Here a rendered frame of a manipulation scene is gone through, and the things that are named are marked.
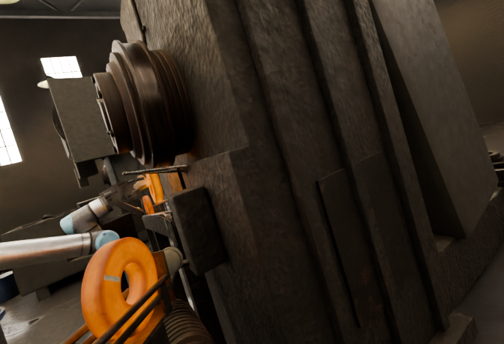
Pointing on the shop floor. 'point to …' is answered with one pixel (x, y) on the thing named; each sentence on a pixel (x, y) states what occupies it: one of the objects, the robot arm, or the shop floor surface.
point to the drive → (437, 125)
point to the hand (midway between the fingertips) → (153, 181)
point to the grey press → (91, 139)
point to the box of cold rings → (48, 276)
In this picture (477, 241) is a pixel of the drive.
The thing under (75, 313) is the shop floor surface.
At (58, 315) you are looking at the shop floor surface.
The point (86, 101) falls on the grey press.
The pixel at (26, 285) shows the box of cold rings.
